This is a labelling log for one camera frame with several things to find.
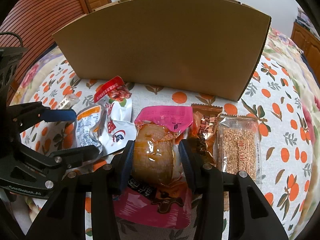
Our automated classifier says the white orange snack pouch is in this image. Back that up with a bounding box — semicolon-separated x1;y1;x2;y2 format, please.
74;105;103;154

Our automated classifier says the brown cardboard box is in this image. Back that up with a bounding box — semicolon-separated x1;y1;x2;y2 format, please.
53;0;271;101

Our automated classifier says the brown slatted wardrobe door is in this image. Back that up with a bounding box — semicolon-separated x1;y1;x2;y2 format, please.
0;0;112;106

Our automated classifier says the clear sesame bar packet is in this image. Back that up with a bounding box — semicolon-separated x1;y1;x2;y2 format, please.
216;114;263;212

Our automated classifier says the brown shiny snack packet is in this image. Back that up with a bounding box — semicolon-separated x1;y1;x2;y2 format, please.
187;104;222;166

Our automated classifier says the floral bed quilt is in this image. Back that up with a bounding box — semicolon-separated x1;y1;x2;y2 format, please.
10;26;320;238

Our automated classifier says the wooden sideboard cabinet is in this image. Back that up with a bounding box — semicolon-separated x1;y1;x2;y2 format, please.
291;22;320;81

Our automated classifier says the stack of books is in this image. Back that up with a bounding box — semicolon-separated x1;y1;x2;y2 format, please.
297;7;316;30

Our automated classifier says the white red snack pouch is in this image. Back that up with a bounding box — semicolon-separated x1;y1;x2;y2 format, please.
94;76;137;156

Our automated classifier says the small white candy packet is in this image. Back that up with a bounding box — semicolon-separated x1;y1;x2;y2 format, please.
57;94;80;110

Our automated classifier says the pink chicken leg packet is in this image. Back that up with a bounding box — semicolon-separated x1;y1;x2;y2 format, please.
114;106;193;229

